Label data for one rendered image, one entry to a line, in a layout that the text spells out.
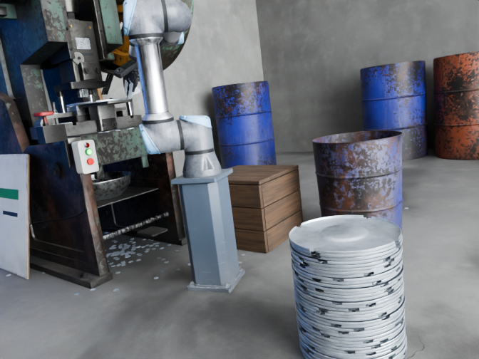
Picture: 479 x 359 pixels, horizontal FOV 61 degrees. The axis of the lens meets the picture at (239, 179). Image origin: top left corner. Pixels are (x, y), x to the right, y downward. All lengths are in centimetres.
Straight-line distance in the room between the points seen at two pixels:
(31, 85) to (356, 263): 178
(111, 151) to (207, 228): 67
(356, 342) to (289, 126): 431
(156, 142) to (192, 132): 13
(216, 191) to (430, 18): 348
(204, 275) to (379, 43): 361
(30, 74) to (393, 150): 176
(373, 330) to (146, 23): 115
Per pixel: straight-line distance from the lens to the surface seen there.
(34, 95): 228
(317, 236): 111
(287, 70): 519
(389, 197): 195
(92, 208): 186
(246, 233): 194
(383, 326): 111
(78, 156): 177
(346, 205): 191
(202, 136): 151
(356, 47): 481
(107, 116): 205
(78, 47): 213
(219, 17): 487
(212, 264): 159
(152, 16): 148
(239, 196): 190
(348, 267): 100
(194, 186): 152
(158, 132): 149
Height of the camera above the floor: 71
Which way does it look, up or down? 11 degrees down
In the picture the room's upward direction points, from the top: 7 degrees counter-clockwise
